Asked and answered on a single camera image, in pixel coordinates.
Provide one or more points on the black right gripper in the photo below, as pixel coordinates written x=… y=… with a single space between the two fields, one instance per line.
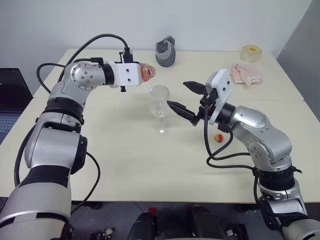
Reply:
x=208 y=102

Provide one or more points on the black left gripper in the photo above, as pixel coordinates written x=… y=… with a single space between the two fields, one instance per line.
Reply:
x=123 y=89

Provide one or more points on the clear bottle with red drink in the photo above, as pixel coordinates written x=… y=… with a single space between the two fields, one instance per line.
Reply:
x=148 y=73

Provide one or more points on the yellow bottle cap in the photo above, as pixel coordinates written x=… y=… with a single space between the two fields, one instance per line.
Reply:
x=218 y=138

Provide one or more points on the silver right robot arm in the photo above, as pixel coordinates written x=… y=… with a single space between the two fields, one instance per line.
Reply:
x=265 y=135

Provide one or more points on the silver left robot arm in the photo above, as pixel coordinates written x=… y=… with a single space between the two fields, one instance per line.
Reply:
x=50 y=150

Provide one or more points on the clear wine glass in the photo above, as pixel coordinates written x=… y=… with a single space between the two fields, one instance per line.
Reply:
x=159 y=105

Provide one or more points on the grey shoe-shaped holder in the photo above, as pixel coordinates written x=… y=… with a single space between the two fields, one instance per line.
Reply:
x=165 y=53

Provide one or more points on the pink cloth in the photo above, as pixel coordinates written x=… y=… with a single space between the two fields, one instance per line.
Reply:
x=246 y=73

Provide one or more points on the clear adhesive tape roll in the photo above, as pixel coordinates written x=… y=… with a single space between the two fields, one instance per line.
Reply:
x=252 y=53

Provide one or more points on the black laptop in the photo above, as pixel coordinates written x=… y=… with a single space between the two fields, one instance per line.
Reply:
x=11 y=100

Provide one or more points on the small red knob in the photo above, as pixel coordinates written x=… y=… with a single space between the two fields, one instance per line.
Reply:
x=152 y=210

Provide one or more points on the grey partition panel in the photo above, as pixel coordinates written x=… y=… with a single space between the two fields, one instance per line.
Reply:
x=302 y=50

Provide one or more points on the dark rounded shape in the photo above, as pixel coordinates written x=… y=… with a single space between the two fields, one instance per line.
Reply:
x=145 y=227
x=206 y=222

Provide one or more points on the black caster wheel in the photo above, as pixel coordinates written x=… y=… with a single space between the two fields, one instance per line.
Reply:
x=102 y=233
x=235 y=230

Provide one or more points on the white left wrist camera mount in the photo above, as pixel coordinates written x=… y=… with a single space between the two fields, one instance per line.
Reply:
x=127 y=73

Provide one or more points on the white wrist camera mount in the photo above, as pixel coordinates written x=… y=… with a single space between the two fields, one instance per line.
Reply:
x=127 y=73
x=222 y=92

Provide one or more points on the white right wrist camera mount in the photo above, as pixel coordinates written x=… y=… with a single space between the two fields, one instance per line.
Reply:
x=222 y=92

